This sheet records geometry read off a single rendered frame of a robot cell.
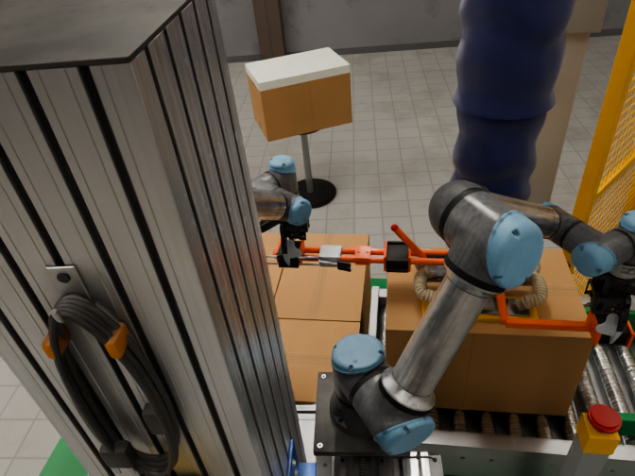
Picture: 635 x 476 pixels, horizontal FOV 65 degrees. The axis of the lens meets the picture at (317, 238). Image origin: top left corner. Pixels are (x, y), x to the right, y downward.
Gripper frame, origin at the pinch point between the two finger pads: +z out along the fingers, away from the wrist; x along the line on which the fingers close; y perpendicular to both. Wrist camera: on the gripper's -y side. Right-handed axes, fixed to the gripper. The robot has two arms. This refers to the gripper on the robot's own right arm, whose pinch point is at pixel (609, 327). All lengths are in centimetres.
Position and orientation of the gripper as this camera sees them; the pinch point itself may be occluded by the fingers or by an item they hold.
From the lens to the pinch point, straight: 152.0
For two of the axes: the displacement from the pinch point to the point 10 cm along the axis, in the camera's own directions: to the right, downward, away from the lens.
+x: -1.5, 6.2, -7.7
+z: 0.9, 7.8, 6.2
